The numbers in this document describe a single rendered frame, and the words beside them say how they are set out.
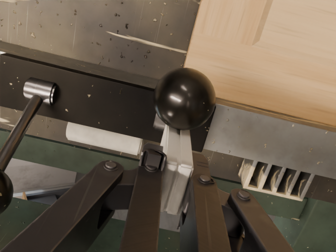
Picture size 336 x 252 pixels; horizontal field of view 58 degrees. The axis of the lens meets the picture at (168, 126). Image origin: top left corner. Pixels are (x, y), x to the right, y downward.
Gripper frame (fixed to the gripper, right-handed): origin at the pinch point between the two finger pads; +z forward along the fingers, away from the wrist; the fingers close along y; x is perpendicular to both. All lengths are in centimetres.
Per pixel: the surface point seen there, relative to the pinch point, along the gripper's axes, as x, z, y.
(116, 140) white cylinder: -5.9, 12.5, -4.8
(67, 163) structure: -14.9, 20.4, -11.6
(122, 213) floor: -211, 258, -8
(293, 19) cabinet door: 9.8, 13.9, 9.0
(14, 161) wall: -185, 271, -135
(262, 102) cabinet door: 1.5, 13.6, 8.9
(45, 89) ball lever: -1.0, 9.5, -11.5
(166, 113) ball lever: 2.8, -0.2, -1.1
